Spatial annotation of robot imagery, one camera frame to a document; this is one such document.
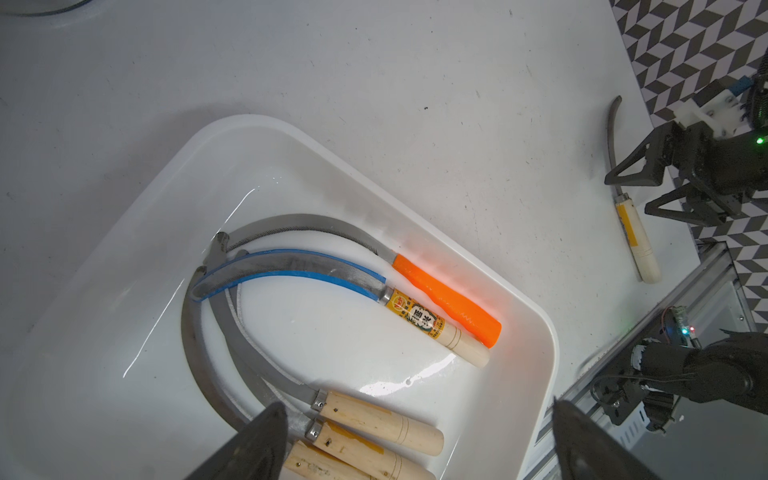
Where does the blue blade wooden sickle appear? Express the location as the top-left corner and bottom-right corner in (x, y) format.
(191, 249), (490, 368)

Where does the white rectangular storage tray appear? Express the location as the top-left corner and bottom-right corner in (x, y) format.
(1, 115), (558, 479)

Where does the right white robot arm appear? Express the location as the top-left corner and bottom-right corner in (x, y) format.
(591, 60), (767, 413)

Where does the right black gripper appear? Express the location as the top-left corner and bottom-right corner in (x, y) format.
(604, 121), (767, 227)

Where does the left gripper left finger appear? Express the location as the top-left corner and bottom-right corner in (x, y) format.
(187, 402), (288, 480)

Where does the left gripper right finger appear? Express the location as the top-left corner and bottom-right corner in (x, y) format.
(552, 400), (659, 480)

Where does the orange handle sickle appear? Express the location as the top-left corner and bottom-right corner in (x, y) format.
(225, 213), (502, 348)

